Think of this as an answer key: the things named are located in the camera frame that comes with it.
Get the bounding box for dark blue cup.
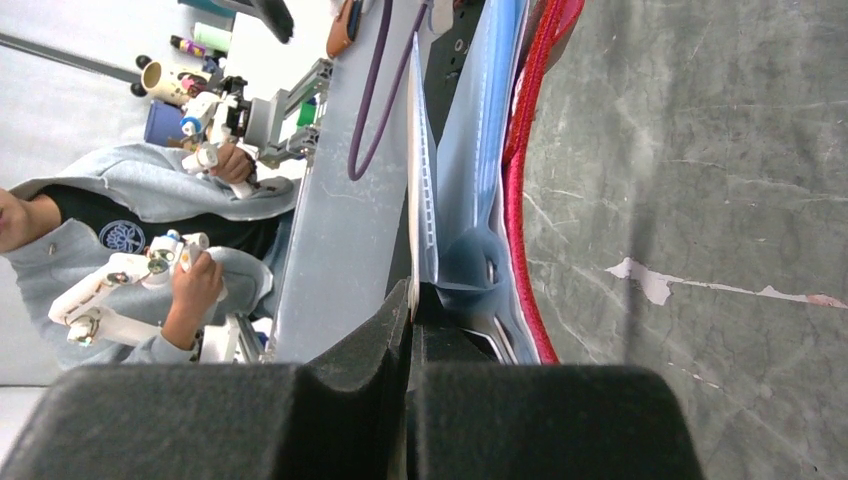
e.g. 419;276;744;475
143;100;185;148

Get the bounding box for operator left hand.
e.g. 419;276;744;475
161;251;224;350

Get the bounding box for panda decorated cup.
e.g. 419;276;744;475
130;55;211;107

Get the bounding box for white teleoperation handle left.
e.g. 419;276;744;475
48;230;210;347

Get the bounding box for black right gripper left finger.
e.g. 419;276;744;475
1;281;411;479

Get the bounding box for operator grey sleeve forearm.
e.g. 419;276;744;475
11;143;301;223

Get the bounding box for red leather card holder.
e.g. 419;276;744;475
429;1;583;364

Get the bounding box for aluminium frame bracket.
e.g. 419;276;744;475
243;58;334;169

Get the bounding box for white teleoperation handle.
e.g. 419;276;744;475
180;91;247;175
48;230;210;347

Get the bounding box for operator grey hoodie torso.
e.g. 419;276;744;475
1;143;299;369

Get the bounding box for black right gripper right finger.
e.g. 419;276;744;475
406;285;703;479

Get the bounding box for operator right hand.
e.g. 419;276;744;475
209;143;256;185

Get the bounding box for white teleoperation handle right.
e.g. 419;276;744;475
180;91;247;175

